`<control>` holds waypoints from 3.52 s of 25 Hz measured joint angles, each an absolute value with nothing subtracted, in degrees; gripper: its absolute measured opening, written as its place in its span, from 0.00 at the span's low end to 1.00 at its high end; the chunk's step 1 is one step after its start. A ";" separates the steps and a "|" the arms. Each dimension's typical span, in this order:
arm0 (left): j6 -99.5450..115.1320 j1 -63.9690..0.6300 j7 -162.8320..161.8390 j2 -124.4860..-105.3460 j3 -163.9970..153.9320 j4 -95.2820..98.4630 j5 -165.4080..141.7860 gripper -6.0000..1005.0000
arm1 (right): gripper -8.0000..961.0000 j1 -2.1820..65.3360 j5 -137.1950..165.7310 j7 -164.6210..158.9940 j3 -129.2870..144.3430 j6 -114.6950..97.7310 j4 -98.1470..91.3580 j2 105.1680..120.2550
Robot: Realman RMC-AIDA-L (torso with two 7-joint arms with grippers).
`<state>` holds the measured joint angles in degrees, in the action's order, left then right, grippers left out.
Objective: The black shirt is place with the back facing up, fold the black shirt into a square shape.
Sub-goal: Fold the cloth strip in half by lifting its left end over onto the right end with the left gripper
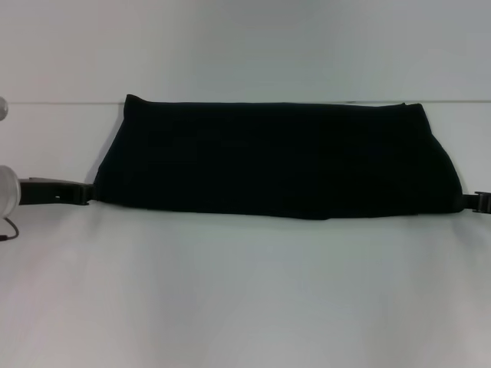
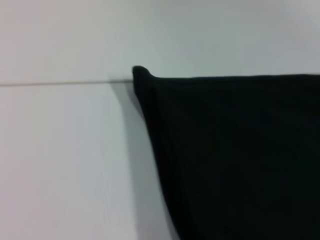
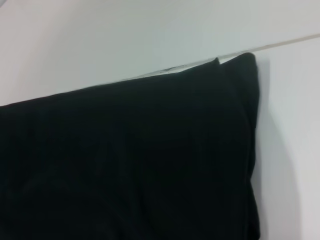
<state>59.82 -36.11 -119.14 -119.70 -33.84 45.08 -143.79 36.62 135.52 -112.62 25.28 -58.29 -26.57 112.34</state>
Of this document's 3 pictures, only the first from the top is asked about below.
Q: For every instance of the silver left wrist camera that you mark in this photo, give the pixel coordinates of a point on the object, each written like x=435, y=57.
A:
x=3, y=108

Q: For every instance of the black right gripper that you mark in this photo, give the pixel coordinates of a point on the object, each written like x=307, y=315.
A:
x=482, y=201

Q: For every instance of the black shirt with white print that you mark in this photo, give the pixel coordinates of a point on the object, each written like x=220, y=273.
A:
x=268, y=161

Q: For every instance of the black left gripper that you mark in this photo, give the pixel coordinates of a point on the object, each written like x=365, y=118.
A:
x=50, y=191

